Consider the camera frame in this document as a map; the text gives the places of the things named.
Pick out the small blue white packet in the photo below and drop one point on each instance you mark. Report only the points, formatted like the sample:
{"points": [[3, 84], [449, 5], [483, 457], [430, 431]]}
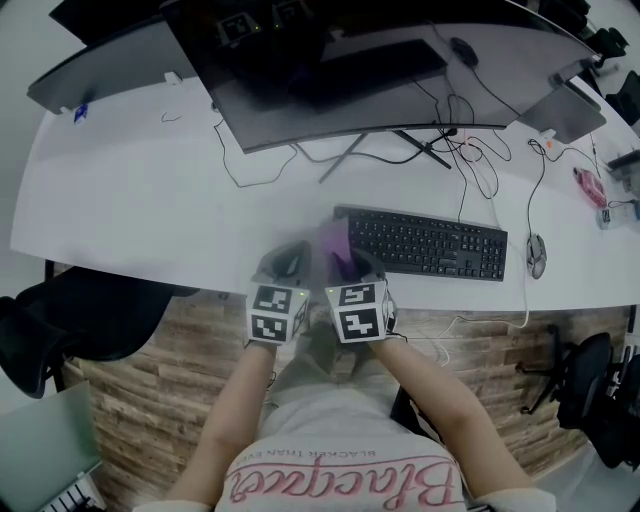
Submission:
{"points": [[80, 113]]}

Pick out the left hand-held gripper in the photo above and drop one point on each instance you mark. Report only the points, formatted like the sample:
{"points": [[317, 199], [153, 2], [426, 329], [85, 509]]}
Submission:
{"points": [[270, 315]]}

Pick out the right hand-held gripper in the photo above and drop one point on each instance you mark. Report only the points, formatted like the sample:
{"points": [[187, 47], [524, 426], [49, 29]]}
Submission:
{"points": [[357, 320]]}

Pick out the person's white printed shirt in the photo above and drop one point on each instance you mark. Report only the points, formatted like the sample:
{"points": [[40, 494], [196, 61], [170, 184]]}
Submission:
{"points": [[345, 475]]}

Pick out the person's right forearm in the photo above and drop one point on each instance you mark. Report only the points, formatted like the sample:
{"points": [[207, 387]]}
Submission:
{"points": [[430, 395]]}

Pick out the person's grey trousers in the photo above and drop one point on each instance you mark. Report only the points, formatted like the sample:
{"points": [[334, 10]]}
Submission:
{"points": [[325, 380]]}

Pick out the pale green cabinet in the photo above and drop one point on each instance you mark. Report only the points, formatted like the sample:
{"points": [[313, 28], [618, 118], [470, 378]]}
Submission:
{"points": [[42, 445]]}

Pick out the black office chair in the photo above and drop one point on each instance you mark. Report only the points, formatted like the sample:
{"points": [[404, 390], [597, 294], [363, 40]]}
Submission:
{"points": [[90, 315], [595, 390]]}

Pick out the large black curved monitor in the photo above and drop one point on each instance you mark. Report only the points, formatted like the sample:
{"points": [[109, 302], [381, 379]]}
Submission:
{"points": [[350, 75]]}

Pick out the grey desk divider panel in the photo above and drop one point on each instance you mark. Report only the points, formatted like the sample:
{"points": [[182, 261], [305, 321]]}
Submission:
{"points": [[110, 60], [565, 112]]}

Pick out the black monitor stand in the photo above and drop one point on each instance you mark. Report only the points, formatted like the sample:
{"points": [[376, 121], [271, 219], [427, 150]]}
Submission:
{"points": [[350, 155]]}

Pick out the black keyboard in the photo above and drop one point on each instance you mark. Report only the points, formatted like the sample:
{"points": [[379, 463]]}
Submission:
{"points": [[425, 245]]}

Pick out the pink device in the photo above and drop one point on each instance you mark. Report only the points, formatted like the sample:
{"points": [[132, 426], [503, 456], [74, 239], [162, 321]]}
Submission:
{"points": [[591, 185]]}

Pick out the small clear plastic box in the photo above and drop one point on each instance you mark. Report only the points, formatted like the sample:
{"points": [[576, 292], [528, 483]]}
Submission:
{"points": [[611, 216]]}

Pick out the person's left forearm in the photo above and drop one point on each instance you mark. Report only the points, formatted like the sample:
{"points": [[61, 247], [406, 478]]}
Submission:
{"points": [[235, 400]]}

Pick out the grey computer mouse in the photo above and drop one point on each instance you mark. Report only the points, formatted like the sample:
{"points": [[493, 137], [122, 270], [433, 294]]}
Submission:
{"points": [[537, 255]]}

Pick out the purple cloth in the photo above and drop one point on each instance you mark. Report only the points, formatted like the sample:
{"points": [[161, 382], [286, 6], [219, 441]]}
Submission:
{"points": [[334, 240]]}

